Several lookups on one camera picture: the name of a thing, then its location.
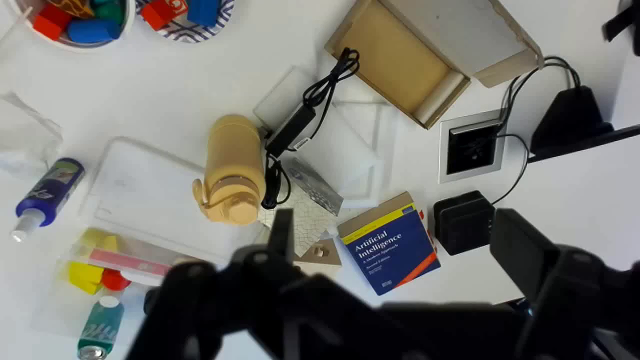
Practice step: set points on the blue toy block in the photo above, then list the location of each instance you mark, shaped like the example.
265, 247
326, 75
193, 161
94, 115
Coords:
93, 33
203, 12

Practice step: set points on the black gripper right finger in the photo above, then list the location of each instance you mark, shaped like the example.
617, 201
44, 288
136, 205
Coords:
572, 301

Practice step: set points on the white framed black square device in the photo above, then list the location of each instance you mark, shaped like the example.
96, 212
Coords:
472, 147

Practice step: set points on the clear plastic toy container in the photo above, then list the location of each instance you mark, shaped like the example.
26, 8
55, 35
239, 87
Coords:
132, 262

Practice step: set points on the black block stand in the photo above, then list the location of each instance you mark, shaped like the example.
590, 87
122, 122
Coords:
462, 222

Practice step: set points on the beige plastic bottle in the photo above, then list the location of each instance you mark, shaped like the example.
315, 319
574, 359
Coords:
233, 163

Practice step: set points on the green teal can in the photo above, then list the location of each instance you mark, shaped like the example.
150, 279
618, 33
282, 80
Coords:
100, 326

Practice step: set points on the red toy ball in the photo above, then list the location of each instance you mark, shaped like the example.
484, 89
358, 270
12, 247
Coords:
114, 280

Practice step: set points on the blue glue bottle white cap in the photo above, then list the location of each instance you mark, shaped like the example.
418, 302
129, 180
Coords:
50, 191

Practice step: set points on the blue patterned paper plate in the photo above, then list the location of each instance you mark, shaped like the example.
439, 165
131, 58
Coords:
201, 33

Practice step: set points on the grey metal bar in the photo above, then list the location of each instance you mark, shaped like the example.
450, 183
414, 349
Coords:
313, 184

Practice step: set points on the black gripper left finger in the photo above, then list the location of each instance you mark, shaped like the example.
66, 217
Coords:
212, 301

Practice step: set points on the clear plastic bottle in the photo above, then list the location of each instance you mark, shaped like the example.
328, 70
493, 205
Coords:
146, 193

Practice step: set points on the blue and yellow book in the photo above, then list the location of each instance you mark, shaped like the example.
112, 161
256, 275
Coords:
393, 250

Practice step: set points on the yellow toy block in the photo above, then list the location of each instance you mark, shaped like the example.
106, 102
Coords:
83, 276

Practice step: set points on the open cardboard box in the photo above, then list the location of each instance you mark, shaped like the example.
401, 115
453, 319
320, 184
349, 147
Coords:
401, 61

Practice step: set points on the white bowl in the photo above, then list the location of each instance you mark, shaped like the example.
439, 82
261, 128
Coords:
127, 27

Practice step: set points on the red toy block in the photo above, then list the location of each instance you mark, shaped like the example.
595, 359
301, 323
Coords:
160, 12
50, 23

